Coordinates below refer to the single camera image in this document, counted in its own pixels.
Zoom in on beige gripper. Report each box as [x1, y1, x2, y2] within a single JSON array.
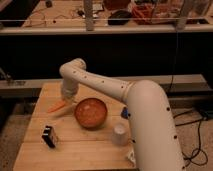
[[53, 99, 77, 116]]

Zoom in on orange pepper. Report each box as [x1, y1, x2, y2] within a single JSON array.
[[47, 101, 66, 113]]

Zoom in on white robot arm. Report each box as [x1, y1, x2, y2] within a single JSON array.
[[59, 58, 186, 171]]

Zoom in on orange ceramic bowl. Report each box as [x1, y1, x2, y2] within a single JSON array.
[[74, 98, 108, 129]]

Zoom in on black and white box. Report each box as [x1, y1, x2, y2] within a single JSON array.
[[42, 125, 58, 148]]

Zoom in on white paper cup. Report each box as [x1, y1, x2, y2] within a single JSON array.
[[111, 123, 128, 146]]

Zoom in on blue sponge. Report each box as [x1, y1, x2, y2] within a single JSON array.
[[121, 107, 129, 119]]

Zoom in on white plastic bottle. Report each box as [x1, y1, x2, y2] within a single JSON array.
[[126, 149, 136, 165]]

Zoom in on black object on bench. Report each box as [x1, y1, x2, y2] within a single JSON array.
[[107, 10, 132, 26]]

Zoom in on orange basket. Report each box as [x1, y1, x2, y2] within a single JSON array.
[[132, 4, 152, 25]]

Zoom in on grey metal post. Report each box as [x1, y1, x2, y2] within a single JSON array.
[[175, 0, 193, 31], [83, 0, 94, 31]]

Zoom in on black floor cables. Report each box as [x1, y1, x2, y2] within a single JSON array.
[[172, 108, 209, 168]]

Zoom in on grey metal post right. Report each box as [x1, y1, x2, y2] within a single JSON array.
[[175, 0, 193, 31]]

